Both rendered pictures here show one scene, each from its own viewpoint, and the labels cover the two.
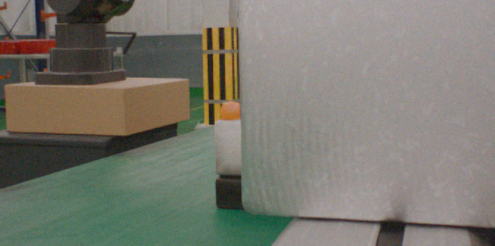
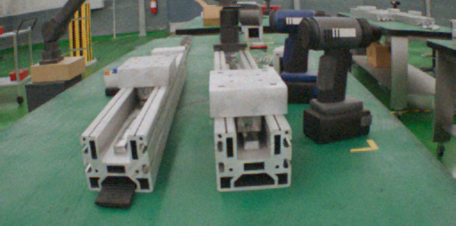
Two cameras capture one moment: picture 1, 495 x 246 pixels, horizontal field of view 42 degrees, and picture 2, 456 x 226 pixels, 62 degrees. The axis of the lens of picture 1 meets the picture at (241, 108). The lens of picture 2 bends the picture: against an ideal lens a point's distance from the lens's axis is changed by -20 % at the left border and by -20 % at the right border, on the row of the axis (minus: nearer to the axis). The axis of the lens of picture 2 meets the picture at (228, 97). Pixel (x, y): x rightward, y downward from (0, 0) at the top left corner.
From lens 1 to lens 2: 85 cm
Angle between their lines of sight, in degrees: 19
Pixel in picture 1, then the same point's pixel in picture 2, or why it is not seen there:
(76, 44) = (51, 49)
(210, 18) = not seen: outside the picture
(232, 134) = (108, 78)
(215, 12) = not seen: outside the picture
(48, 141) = (45, 84)
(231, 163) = (108, 85)
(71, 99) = (52, 68)
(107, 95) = (63, 67)
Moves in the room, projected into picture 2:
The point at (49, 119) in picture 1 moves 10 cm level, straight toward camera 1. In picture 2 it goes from (44, 76) to (49, 80)
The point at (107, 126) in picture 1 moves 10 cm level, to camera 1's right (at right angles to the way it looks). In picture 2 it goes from (63, 76) to (87, 74)
